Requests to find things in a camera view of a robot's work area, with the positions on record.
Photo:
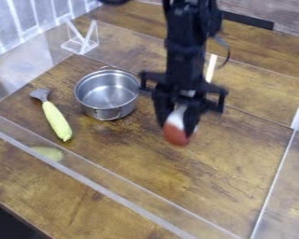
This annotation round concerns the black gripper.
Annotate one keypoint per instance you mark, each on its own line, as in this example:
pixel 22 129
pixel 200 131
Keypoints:
pixel 182 85

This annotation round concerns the red and white toy mushroom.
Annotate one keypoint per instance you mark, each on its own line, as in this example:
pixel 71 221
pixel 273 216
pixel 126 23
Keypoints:
pixel 174 130

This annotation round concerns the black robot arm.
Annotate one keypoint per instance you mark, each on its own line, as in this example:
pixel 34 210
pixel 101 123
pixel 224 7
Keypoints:
pixel 194 20

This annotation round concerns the silver metal pot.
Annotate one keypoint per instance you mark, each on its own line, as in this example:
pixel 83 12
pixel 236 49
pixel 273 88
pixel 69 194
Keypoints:
pixel 107 94

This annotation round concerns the yellow toy corn cob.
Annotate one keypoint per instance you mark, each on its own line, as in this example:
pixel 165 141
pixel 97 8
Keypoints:
pixel 55 117

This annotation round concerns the clear acrylic front barrier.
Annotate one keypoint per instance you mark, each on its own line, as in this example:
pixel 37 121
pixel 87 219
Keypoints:
pixel 172 216

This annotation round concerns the clear acrylic barrier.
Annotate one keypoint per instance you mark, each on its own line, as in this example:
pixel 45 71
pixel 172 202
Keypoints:
pixel 172 216
pixel 279 220

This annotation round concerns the black strip on table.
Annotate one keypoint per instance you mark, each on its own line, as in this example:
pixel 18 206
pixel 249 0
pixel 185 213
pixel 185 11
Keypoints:
pixel 249 20

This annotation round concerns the clear acrylic right barrier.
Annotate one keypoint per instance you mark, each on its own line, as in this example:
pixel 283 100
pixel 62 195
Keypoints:
pixel 279 220

